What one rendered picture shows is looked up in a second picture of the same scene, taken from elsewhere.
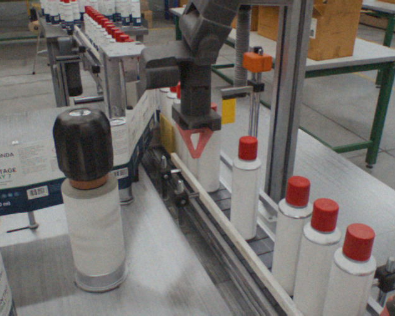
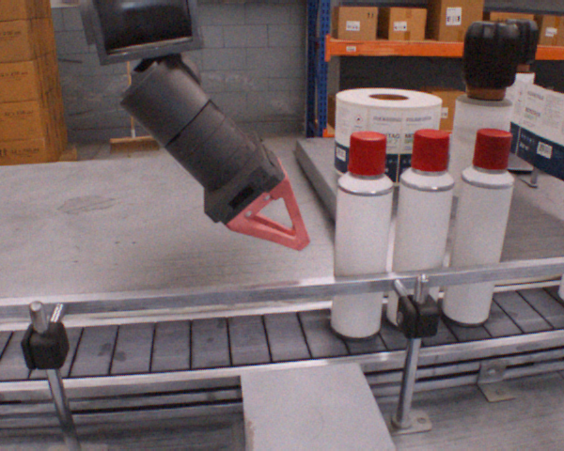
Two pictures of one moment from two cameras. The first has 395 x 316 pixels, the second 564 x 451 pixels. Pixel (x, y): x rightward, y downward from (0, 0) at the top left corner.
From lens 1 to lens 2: 0.81 m
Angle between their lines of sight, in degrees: 90
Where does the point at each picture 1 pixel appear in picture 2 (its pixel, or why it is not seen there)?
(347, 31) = not seen: outside the picture
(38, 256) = not seen: hidden behind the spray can
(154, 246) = (522, 237)
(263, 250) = (543, 311)
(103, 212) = (461, 121)
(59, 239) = (516, 195)
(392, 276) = (404, 299)
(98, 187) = (472, 98)
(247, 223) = not seen: outside the picture
